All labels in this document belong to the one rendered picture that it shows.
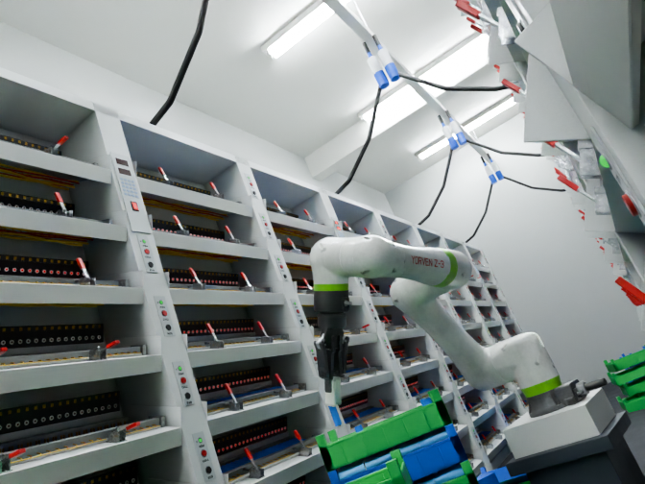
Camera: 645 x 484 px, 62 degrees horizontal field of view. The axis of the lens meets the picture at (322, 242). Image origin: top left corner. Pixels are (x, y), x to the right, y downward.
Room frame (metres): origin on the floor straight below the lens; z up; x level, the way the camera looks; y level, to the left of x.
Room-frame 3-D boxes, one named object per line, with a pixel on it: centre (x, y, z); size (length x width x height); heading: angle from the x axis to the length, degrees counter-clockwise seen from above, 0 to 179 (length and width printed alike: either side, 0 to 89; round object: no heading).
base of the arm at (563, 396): (1.83, -0.53, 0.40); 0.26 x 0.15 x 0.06; 50
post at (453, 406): (3.40, -0.31, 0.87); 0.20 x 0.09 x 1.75; 65
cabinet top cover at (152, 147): (2.45, 0.14, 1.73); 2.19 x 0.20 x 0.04; 155
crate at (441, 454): (1.38, 0.03, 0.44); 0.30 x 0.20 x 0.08; 87
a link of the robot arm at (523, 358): (1.87, -0.47, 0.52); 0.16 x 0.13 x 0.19; 56
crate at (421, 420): (1.38, 0.03, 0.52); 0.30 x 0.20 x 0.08; 87
